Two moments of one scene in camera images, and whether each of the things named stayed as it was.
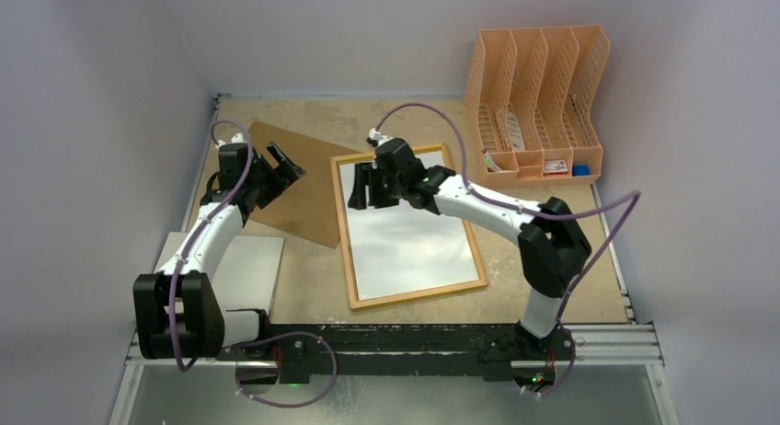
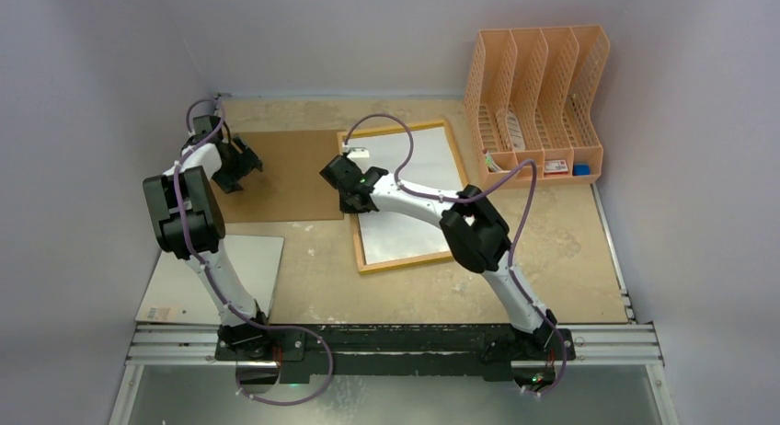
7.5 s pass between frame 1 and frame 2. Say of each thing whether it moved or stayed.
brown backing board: moved
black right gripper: moved
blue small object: stayed
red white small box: stayed
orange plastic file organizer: stayed
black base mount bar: stayed
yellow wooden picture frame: moved
